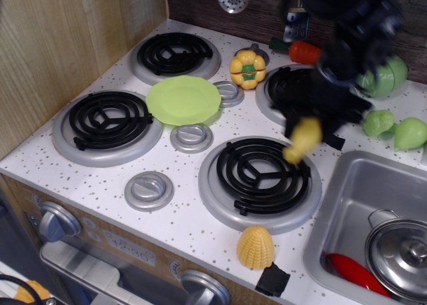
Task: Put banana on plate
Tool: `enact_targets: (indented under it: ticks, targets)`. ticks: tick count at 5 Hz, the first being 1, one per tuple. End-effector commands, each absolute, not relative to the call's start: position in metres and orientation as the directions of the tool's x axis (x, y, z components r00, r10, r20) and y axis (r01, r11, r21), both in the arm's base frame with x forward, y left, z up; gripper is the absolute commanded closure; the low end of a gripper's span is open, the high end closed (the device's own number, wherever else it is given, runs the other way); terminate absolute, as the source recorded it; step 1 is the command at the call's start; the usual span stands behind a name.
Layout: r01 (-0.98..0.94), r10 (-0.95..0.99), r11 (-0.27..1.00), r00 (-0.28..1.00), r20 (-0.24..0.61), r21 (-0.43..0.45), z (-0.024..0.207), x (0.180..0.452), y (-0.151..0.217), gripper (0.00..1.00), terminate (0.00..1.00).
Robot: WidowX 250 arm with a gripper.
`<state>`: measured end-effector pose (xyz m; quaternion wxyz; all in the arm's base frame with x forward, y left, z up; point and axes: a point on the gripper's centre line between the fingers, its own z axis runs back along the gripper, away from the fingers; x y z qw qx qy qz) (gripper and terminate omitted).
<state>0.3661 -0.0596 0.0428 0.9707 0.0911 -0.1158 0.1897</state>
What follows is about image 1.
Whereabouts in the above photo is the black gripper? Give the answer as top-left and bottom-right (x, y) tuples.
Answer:
(272, 68), (372, 141)

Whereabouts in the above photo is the yellow toy banana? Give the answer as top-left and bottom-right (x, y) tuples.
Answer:
(282, 117), (323, 164)

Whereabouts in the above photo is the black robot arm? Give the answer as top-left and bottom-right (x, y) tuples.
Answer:
(269, 0), (402, 149)

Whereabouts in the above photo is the silver knob near plate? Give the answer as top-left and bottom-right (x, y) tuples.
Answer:
(214, 81), (244, 108)

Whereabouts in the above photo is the light green plastic plate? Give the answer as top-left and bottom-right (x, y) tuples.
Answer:
(145, 75), (222, 125)

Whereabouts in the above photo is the black tape patch near sink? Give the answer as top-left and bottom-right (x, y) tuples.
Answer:
(323, 133), (346, 151)

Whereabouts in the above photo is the back right stove burner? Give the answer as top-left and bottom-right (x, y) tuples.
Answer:
(255, 64), (312, 126)

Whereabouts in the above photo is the small green toy vegetable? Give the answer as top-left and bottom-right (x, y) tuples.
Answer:
(362, 109), (394, 136)

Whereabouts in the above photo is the orange toy carrot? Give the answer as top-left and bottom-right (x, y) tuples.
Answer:
(269, 38), (322, 65)

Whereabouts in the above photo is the silver toy sink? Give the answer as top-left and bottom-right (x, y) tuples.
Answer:
(303, 151), (426, 304)

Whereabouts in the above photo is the yellow toy bell pepper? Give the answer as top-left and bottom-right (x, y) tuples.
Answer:
(230, 50), (266, 90)

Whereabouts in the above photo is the green toy cabbage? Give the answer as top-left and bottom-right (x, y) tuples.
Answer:
(356, 55), (408, 97)

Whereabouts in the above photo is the front right stove burner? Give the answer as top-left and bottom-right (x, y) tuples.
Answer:
(198, 137), (322, 234)

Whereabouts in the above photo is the silver knob back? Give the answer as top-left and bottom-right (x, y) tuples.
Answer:
(242, 43), (270, 65)

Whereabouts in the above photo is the green toy pear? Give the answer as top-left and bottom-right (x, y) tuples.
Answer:
(394, 117), (426, 151)

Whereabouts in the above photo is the hanging toy spatula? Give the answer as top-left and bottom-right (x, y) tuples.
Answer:
(283, 7), (310, 43)

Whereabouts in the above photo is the silver knob middle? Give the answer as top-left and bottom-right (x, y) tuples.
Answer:
(170, 123), (214, 154)

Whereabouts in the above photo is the yellow toy corn piece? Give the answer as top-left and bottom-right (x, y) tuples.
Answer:
(236, 226), (275, 270)

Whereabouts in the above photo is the steel pot with lid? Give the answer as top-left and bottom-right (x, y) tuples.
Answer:
(365, 210), (426, 303)

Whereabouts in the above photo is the red toy item in sink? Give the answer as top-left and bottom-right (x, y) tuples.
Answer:
(327, 253), (391, 298)

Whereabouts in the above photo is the back left stove burner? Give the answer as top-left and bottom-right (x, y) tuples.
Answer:
(130, 32), (221, 85)

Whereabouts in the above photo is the black tape patch front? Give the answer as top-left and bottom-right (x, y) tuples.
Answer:
(255, 262), (291, 298)

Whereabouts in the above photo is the silver knob front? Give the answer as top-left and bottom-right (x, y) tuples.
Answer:
(124, 172), (174, 212)

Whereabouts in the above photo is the right oven dial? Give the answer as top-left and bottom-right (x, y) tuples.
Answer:
(181, 270), (232, 305)

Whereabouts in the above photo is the oven dial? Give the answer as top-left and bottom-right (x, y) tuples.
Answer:
(181, 270), (232, 305)
(39, 202), (83, 242)

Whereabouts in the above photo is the left oven dial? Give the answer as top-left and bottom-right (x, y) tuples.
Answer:
(39, 202), (83, 242)

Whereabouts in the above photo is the yellow object on floor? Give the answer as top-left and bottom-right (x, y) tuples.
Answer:
(13, 280), (51, 304)

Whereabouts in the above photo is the silver oven door handle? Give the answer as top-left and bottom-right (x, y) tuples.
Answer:
(39, 240), (187, 305)

